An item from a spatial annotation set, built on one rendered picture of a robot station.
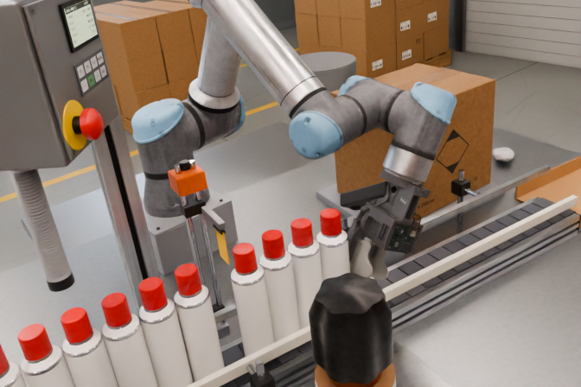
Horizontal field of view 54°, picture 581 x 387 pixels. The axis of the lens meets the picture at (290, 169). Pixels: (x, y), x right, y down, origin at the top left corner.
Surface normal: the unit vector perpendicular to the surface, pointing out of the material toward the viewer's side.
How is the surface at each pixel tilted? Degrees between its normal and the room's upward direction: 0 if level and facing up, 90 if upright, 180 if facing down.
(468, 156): 90
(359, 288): 0
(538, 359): 0
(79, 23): 90
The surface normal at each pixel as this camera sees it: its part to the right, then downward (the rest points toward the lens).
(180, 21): 0.64, 0.27
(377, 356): 0.83, 0.16
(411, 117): -0.59, -0.07
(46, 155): -0.07, 0.43
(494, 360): -0.11, -0.90
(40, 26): 0.99, -0.06
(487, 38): -0.78, 0.34
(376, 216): -0.79, -0.18
